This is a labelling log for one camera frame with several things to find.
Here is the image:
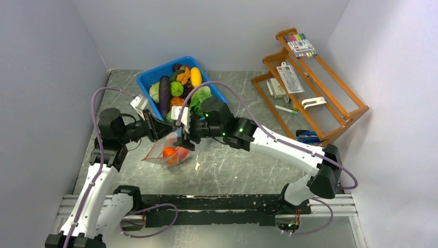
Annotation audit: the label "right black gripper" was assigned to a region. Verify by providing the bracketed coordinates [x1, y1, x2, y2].
[173, 116, 225, 151]

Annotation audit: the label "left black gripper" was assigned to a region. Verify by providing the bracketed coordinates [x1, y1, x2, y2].
[118, 109, 176, 144]

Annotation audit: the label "red toy peach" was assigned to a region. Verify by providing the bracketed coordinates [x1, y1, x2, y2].
[178, 147, 191, 162]

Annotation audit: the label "orange toy pumpkin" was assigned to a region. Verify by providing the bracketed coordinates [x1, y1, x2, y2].
[162, 147, 179, 165]

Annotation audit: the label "clear zip top bag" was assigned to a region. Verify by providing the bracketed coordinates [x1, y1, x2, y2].
[142, 131, 191, 166]

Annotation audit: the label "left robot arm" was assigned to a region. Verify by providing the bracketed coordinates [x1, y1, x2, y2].
[44, 108, 174, 247]

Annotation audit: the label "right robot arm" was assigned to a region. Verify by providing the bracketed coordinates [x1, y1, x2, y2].
[170, 97, 341, 214]

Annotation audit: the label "green toy cabbage front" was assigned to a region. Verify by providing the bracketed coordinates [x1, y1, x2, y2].
[166, 111, 173, 123]

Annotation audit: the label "orange textured toy fruit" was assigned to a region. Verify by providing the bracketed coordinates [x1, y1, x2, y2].
[170, 97, 184, 106]

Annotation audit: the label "purple toy eggplant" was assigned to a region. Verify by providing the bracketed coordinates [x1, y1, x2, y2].
[159, 76, 171, 118]

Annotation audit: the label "green toy ball vegetable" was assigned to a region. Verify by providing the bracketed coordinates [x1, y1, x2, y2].
[170, 81, 184, 97]

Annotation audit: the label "dark toy grapes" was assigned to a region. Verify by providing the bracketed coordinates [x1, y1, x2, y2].
[181, 81, 194, 99]

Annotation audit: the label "green toy lettuce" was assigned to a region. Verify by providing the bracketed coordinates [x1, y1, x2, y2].
[190, 86, 212, 117]

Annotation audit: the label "blue plastic bin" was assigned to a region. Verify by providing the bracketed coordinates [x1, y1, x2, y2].
[137, 56, 211, 120]

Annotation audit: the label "yellow toy mango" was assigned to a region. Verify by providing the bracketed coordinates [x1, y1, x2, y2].
[190, 67, 202, 88]

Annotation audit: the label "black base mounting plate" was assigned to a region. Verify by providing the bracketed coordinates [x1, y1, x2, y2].
[142, 194, 310, 227]

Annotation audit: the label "green capped marker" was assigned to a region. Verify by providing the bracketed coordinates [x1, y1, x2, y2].
[274, 105, 299, 115]

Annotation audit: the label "white box on shelf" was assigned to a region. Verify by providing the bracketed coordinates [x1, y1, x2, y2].
[267, 78, 286, 99]

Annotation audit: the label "blue stapler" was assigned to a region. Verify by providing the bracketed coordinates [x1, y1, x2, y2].
[295, 130, 322, 144]

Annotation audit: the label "packaged item on shelf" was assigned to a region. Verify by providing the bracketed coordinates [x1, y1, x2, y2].
[276, 62, 305, 94]

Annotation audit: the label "wooden rack shelf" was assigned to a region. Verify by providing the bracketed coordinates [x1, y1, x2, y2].
[251, 28, 369, 147]

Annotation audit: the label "white stapler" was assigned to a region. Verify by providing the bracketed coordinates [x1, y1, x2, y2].
[301, 97, 327, 110]

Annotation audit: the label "coloured marker pen pack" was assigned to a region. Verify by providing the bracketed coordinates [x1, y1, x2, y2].
[284, 34, 317, 59]

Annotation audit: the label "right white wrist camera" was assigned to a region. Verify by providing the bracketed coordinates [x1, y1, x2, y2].
[170, 106, 191, 133]

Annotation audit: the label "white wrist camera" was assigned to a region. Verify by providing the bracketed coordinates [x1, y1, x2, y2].
[130, 95, 148, 120]
[170, 106, 191, 133]

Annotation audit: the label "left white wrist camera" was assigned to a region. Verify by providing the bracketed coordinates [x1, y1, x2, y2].
[130, 95, 148, 120]

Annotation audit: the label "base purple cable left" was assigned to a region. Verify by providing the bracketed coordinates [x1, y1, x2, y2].
[119, 203, 179, 239]

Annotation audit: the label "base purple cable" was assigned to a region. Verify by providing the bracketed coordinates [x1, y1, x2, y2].
[280, 198, 334, 237]
[119, 203, 179, 239]

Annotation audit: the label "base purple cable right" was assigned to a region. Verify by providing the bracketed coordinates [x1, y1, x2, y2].
[280, 198, 334, 237]

